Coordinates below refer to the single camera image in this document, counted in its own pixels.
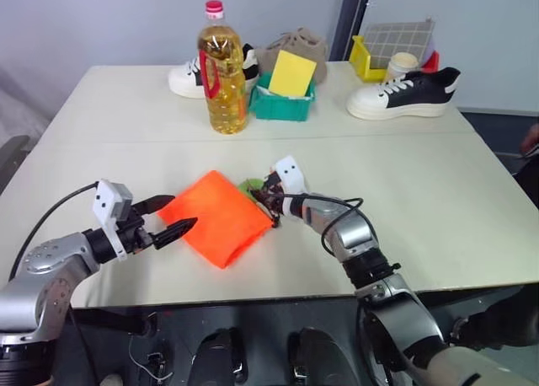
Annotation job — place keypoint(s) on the white cup with cream lid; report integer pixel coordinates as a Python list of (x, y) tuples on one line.
[(402, 65)]

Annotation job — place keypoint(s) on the cooking oil bottle red cap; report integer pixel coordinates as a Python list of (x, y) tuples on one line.
[(223, 82)]

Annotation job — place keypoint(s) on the orange fabric pouch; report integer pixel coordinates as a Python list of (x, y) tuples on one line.
[(210, 217)]

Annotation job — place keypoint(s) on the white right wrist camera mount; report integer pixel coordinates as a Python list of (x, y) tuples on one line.
[(291, 175)]

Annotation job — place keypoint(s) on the beige suede boot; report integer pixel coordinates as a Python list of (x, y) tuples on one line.
[(295, 49)]

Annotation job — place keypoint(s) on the white black sneaker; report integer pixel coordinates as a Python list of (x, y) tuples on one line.
[(404, 93), (187, 80)]

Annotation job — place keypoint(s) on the bystander bare hand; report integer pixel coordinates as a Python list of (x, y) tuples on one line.
[(531, 138)]

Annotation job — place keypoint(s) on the bystander dark clothing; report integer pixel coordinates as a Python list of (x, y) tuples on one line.
[(529, 183)]

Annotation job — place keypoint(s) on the white tube with green cap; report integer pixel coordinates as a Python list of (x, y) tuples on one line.
[(247, 185)]

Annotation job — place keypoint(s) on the yellow sponge sheet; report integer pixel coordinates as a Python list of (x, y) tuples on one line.
[(292, 74)]

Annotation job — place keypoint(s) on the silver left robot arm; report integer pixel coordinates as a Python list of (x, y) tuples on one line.
[(46, 255)]

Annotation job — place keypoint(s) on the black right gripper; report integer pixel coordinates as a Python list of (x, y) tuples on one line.
[(271, 190)]

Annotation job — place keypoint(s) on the red plastic bin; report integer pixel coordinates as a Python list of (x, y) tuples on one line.
[(433, 61)]

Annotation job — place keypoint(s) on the grey checked cloth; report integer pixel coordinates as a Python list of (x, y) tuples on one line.
[(398, 38)]

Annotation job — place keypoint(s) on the dark door frame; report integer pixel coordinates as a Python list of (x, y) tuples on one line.
[(348, 19)]

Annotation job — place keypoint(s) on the dark rounded shape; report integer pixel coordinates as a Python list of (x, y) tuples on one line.
[(316, 354), (221, 354)]

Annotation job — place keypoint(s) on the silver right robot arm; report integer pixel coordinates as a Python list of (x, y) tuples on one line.
[(358, 238)]

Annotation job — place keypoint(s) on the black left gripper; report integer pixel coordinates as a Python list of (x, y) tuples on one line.
[(131, 231)]

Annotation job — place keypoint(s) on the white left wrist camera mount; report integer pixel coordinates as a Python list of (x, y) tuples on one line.
[(105, 200)]

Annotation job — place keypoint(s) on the green plastic bin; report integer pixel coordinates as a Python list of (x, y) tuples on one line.
[(282, 103)]

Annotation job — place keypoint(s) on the yellow plastic bin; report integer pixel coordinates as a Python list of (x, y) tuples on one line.
[(363, 59)]

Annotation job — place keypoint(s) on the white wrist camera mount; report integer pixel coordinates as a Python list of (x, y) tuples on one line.
[(105, 200), (291, 175)]

